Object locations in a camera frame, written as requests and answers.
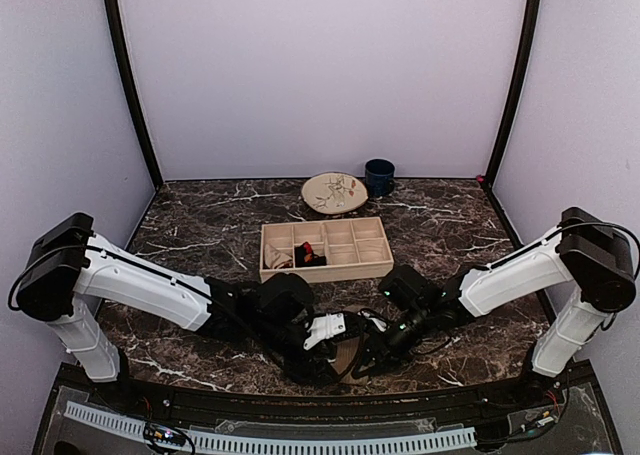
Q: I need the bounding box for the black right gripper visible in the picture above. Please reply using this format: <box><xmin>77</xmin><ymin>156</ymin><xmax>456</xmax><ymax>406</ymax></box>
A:
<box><xmin>352</xmin><ymin>303</ymin><xmax>433</xmax><ymax>379</ymax></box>

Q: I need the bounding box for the beige striped sock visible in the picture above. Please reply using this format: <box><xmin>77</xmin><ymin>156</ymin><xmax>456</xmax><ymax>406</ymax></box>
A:
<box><xmin>263</xmin><ymin>243</ymin><xmax>294</xmax><ymax>270</ymax></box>

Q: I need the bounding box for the black argyle sock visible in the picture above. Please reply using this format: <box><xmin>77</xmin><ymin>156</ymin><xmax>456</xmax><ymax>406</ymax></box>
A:
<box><xmin>294</xmin><ymin>242</ymin><xmax>327</xmax><ymax>268</ymax></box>

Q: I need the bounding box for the tan plain sock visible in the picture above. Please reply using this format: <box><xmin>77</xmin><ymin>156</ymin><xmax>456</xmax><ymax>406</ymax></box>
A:
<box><xmin>330</xmin><ymin>335</ymin><xmax>368</xmax><ymax>380</ymax></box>

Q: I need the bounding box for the wooden compartment tray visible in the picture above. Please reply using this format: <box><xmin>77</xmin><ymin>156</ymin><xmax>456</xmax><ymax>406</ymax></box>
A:
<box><xmin>260</xmin><ymin>217</ymin><xmax>394</xmax><ymax>283</ymax></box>

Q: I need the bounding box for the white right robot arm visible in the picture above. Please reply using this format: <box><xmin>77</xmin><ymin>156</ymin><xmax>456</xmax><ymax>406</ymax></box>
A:
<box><xmin>351</xmin><ymin>207</ymin><xmax>639</xmax><ymax>409</ymax></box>

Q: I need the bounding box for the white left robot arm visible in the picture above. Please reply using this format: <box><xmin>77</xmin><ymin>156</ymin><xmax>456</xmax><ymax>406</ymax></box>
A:
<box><xmin>8</xmin><ymin>212</ymin><xmax>347</xmax><ymax>411</ymax></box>

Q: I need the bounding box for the patterned ceramic plate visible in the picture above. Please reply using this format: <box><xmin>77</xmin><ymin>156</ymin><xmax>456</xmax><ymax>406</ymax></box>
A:
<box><xmin>301</xmin><ymin>172</ymin><xmax>368</xmax><ymax>215</ymax></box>

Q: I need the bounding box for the dark blue mug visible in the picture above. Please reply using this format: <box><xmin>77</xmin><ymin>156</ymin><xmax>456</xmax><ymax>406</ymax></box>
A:
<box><xmin>365</xmin><ymin>159</ymin><xmax>395</xmax><ymax>198</ymax></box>

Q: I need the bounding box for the white slotted cable duct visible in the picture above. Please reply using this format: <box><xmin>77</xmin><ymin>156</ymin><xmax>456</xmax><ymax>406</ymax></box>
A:
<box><xmin>63</xmin><ymin>401</ymin><xmax>477</xmax><ymax>455</ymax></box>

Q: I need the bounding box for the right black corner post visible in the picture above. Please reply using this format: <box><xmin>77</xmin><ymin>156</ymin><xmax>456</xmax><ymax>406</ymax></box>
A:
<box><xmin>484</xmin><ymin>0</ymin><xmax>541</xmax><ymax>191</ymax></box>

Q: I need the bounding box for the black corner post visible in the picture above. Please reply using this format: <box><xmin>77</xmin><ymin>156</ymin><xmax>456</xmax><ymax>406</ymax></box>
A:
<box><xmin>103</xmin><ymin>0</ymin><xmax>164</xmax><ymax>190</ymax></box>
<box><xmin>484</xmin><ymin>0</ymin><xmax>541</xmax><ymax>191</ymax></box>

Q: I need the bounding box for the left black corner post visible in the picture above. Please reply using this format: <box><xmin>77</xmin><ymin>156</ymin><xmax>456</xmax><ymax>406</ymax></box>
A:
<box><xmin>103</xmin><ymin>0</ymin><xmax>164</xmax><ymax>190</ymax></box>

